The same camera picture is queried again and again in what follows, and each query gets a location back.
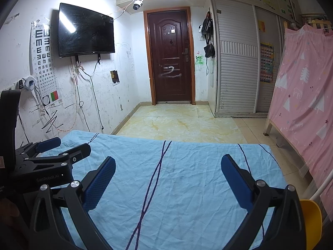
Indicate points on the eye chart poster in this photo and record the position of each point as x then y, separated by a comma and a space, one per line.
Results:
44, 62

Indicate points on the dark brown door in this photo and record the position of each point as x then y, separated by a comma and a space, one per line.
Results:
170, 57

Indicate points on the white louvered wardrobe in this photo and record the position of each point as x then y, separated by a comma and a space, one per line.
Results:
236, 70

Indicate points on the white plug-in charger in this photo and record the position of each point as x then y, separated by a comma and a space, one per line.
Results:
31, 83

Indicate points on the pink printed curtain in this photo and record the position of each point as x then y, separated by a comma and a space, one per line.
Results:
304, 96

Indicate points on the light blue bed sheet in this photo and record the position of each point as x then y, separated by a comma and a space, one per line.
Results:
182, 187

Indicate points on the colourful grid poster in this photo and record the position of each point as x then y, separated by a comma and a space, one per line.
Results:
267, 62

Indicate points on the yellow plastic bin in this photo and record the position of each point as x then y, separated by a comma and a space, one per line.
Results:
311, 218

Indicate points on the black wall television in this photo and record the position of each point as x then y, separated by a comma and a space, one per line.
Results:
85, 30

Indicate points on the small dark wall picture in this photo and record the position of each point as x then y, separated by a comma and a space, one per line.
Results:
114, 77

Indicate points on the yellow sticker note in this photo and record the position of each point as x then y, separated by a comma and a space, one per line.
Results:
261, 26

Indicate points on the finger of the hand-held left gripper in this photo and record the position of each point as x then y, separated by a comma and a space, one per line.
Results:
48, 143
75, 152

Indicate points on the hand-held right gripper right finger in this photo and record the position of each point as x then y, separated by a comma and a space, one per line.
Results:
235, 182

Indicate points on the small black hanging bag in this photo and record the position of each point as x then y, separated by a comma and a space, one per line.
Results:
209, 50

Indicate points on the large black hanging bag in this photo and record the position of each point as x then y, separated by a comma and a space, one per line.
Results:
207, 24

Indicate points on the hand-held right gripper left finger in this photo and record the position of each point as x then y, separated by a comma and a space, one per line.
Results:
100, 182

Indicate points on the white security camera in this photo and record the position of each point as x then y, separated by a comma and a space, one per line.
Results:
136, 4

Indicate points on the white metal frame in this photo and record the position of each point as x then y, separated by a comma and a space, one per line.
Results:
313, 194

